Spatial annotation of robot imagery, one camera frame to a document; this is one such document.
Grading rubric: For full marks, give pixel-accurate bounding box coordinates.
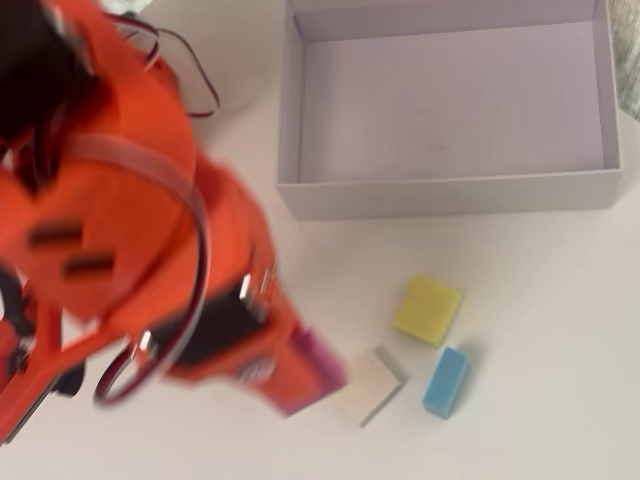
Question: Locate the black wrist camera orange mount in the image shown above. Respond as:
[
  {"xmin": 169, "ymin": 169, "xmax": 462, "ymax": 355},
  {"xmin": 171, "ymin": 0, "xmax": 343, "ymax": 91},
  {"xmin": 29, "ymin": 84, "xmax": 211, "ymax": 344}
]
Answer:
[{"xmin": 0, "ymin": 279, "xmax": 90, "ymax": 446}]

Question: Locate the cream cuboid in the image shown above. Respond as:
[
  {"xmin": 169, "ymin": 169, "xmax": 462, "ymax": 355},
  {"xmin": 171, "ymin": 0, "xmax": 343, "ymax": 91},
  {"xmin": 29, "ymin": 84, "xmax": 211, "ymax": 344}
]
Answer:
[{"xmin": 335, "ymin": 345, "xmax": 410, "ymax": 429}]

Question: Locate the yellow cuboid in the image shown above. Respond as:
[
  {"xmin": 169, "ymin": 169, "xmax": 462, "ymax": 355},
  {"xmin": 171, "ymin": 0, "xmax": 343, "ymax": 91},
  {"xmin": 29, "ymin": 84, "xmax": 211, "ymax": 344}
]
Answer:
[{"xmin": 392, "ymin": 273, "xmax": 464, "ymax": 350}]

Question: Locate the white cardboard box bin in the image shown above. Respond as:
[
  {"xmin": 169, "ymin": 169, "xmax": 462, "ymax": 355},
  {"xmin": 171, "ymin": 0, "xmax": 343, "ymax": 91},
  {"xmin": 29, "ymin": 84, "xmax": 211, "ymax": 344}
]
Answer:
[{"xmin": 274, "ymin": 0, "xmax": 624, "ymax": 222}]

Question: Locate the orange gripper black servo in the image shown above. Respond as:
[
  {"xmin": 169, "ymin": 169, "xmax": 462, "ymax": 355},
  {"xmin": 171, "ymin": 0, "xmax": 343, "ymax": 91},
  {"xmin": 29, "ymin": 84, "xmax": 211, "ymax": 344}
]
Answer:
[{"xmin": 129, "ymin": 164, "xmax": 332, "ymax": 416}]

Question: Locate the blue cuboid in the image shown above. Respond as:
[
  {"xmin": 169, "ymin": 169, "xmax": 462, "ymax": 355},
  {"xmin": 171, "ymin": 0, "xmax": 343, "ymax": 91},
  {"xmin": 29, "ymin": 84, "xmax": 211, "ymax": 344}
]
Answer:
[{"xmin": 421, "ymin": 345, "xmax": 471, "ymax": 419}]

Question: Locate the pink cuboid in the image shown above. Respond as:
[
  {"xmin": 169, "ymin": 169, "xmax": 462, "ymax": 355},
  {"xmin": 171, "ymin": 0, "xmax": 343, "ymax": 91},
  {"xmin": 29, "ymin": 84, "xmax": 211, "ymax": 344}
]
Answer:
[{"xmin": 283, "ymin": 327, "xmax": 351, "ymax": 419}]

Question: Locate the cartoon face sticker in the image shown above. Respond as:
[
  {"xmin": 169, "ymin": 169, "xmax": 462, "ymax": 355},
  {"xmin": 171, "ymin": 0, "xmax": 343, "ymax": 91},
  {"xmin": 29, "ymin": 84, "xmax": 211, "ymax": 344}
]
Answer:
[{"xmin": 237, "ymin": 355, "xmax": 275, "ymax": 386}]

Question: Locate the red white black servo cable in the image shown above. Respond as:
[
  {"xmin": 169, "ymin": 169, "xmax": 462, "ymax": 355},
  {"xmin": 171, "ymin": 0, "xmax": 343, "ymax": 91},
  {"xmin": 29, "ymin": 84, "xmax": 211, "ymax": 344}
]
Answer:
[
  {"xmin": 59, "ymin": 134, "xmax": 215, "ymax": 409},
  {"xmin": 112, "ymin": 13, "xmax": 222, "ymax": 122}
]

